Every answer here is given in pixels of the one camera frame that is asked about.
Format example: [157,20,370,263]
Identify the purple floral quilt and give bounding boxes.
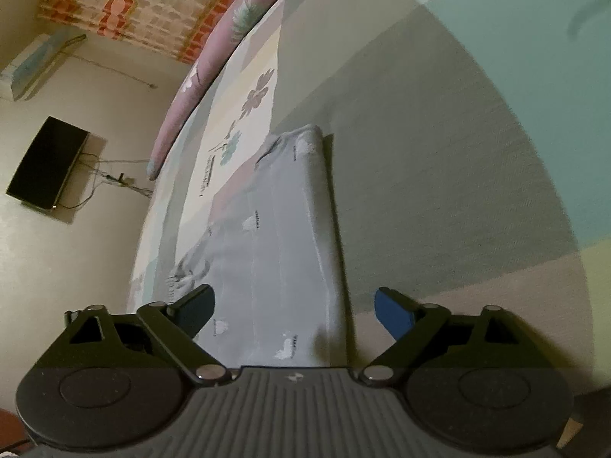
[147,0,301,181]

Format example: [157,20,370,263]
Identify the white wall air conditioner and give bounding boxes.
[0,29,89,102]

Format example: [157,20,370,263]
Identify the patterned orange beige curtain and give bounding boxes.
[37,0,268,65]

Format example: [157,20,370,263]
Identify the bed with patchwork sheet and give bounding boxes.
[125,0,595,392]

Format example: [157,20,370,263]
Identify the hanging wall cables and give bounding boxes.
[52,136,156,211]

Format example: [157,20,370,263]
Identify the wall-mounted black screen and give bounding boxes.
[6,115,91,213]

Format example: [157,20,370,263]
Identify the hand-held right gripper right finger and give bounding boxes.
[358,286,533,387]

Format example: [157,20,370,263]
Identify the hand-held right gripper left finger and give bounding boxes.
[60,284,232,387]

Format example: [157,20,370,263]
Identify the grey printed pajama pants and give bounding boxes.
[166,123,354,369]

